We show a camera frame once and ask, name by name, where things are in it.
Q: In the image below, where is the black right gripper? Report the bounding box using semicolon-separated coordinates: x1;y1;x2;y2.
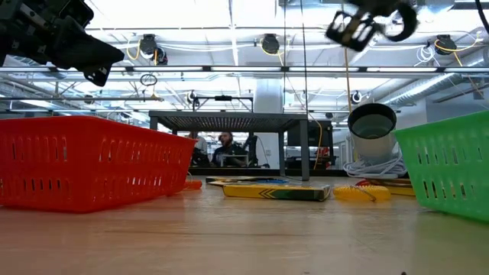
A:
345;0;406;24

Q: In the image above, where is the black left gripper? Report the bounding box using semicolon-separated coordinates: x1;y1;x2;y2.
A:
0;0;125;87

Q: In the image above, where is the red plastic basket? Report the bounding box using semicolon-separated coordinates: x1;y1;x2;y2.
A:
0;115;198;214

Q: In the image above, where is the green plastic basket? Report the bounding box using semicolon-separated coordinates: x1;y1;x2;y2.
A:
393;110;489;224

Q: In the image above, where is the yellow orange crayon box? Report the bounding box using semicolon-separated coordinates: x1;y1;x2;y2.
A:
357;178;416;197

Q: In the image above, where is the yellow blue crayon box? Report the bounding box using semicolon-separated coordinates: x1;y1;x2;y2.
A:
205;176;290;188

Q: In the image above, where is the yellow coil wristband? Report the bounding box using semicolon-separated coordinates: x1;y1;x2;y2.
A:
332;184;392;202

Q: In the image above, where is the yellow green crayon box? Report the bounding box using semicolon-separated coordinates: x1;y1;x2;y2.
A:
222;183;332;202

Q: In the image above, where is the person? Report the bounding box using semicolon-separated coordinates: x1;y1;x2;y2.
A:
211;131;248;168
187;131;210;167

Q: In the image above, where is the white column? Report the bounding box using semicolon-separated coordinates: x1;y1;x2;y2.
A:
254;78;286;169

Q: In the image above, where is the grey perforated metal shelf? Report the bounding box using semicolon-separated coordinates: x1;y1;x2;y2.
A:
148;110;311;182

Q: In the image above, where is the black background equipment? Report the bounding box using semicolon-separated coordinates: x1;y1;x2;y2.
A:
244;133;261;168

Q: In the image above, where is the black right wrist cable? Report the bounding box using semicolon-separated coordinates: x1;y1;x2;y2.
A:
381;2;419;44

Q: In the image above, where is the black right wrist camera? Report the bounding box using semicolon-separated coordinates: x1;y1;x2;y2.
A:
325;10;378;53

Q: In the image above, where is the black ceiling cable reel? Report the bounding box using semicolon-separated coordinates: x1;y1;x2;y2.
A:
138;33;169;66
434;34;458;57
260;33;281;56

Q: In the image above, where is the yellow hanging cable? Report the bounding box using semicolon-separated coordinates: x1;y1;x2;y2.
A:
342;45;353;115

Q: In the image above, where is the black hanging cable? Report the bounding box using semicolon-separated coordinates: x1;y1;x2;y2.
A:
299;0;309;115

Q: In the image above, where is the silver ventilation duct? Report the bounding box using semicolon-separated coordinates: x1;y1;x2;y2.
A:
381;72;489;108

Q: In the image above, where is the black slack cable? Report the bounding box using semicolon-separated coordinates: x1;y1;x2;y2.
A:
473;0;489;34

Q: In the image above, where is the black background rig frame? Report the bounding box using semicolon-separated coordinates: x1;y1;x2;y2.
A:
193;94;255;114

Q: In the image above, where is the long ceiling light rail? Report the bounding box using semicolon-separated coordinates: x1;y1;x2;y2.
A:
0;65;489;74

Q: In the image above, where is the white coiled cable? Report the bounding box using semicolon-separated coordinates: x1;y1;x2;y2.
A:
342;151;408;180

